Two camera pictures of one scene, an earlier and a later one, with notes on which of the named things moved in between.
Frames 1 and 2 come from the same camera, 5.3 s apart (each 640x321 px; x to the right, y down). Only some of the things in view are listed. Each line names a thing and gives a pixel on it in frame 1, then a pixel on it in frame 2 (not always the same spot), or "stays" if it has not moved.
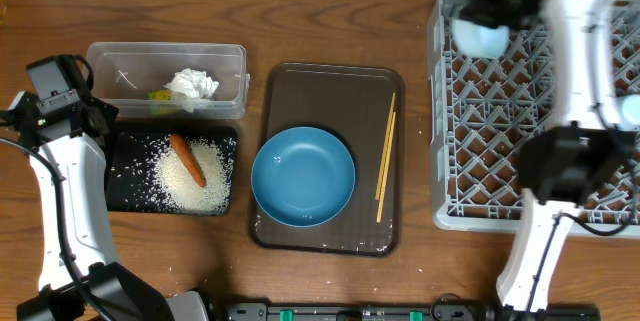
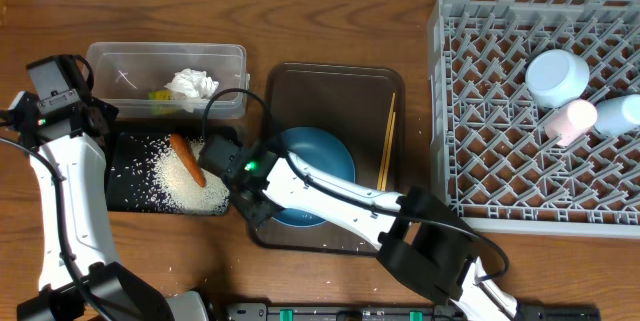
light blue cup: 628,112 stays
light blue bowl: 476,41 -> 555,77
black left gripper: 105,112 stays
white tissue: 192,85 stays
